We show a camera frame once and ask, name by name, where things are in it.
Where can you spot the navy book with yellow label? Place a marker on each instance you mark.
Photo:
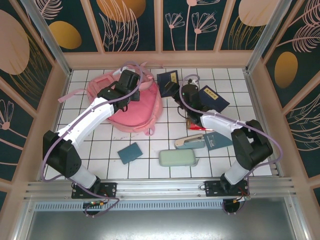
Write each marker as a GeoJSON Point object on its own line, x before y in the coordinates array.
{"type": "Point", "coordinates": [215, 98]}
{"type": "Point", "coordinates": [165, 77]}

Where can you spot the pink school backpack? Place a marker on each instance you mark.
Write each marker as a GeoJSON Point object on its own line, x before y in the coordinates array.
{"type": "Point", "coordinates": [140, 110]}

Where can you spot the beige and blue stapler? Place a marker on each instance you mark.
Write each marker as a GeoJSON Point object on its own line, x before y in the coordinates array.
{"type": "Point", "coordinates": [190, 142]}

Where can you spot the teal passport booklet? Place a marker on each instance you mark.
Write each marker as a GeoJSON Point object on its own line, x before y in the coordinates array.
{"type": "Point", "coordinates": [217, 141]}

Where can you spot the small teal notebook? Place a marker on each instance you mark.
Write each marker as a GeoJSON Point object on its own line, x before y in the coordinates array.
{"type": "Point", "coordinates": [129, 153]}

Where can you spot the pale green pencil case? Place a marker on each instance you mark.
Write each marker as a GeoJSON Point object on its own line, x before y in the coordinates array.
{"type": "Point", "coordinates": [176, 158]}

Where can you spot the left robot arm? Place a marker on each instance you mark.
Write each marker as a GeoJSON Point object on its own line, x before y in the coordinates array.
{"type": "Point", "coordinates": [82, 122]}

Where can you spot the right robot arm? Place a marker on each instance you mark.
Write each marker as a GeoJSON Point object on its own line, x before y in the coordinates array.
{"type": "Point", "coordinates": [252, 147]}

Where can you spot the grey metal sheet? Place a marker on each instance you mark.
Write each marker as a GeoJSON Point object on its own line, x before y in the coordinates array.
{"type": "Point", "coordinates": [160, 225]}

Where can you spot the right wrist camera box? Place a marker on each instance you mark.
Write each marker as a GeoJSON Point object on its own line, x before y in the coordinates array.
{"type": "Point", "coordinates": [193, 82]}

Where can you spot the aluminium side rail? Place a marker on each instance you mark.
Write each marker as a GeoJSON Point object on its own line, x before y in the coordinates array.
{"type": "Point", "coordinates": [255, 100]}

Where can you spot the aluminium corner post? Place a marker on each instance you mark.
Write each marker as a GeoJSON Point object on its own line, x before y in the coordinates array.
{"type": "Point", "coordinates": [269, 32]}
{"type": "Point", "coordinates": [48, 40]}

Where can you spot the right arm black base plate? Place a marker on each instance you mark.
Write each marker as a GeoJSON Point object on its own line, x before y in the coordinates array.
{"type": "Point", "coordinates": [212, 190]}

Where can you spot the aluminium frame rail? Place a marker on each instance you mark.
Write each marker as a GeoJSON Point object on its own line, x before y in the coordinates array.
{"type": "Point", "coordinates": [160, 187]}

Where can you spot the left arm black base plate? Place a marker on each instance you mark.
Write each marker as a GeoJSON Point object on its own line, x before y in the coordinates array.
{"type": "Point", "coordinates": [110, 190]}

